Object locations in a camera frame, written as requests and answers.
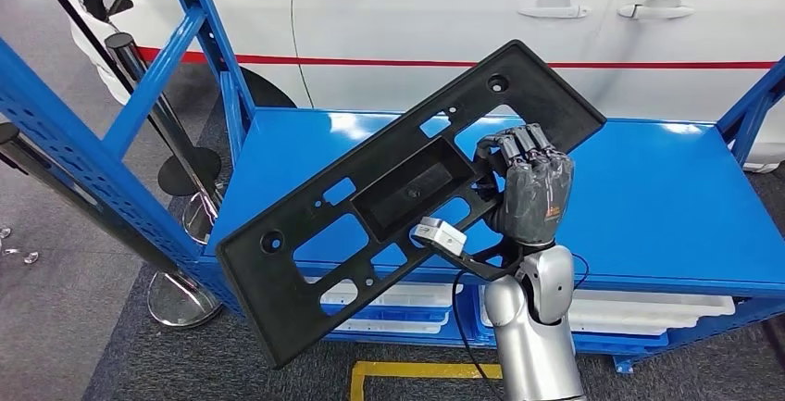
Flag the white car with red stripe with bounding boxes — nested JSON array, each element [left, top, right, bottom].
[[64, 0, 785, 172]]

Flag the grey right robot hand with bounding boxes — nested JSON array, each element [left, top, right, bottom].
[[473, 123, 576, 247]]

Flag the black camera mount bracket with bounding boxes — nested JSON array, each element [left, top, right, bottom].
[[450, 241, 526, 282]]

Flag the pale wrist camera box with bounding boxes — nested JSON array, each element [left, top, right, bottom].
[[410, 217, 468, 257]]

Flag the thin black pole stand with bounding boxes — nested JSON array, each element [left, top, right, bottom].
[[21, 0, 223, 198]]

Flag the blue metal shelf rack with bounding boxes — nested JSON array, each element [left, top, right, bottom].
[[0, 0, 785, 375]]

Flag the yellow floor tape square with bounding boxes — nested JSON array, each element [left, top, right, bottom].
[[349, 361, 505, 401]]

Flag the black plastic plate frame part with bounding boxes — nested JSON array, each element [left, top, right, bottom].
[[216, 39, 608, 370]]

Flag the chrome stanchion post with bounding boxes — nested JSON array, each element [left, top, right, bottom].
[[0, 121, 222, 329], [105, 32, 225, 246]]

